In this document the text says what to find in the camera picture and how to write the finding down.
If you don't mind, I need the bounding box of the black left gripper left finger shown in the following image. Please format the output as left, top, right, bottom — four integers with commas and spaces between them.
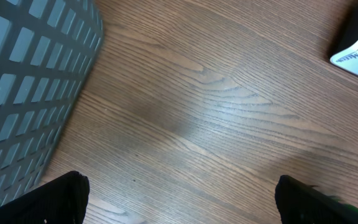
0, 171, 90, 224

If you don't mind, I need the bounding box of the grey plastic basket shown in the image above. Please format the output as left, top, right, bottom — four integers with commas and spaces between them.
0, 0, 104, 207

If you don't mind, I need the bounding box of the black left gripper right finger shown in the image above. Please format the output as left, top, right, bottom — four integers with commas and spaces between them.
275, 175, 358, 224

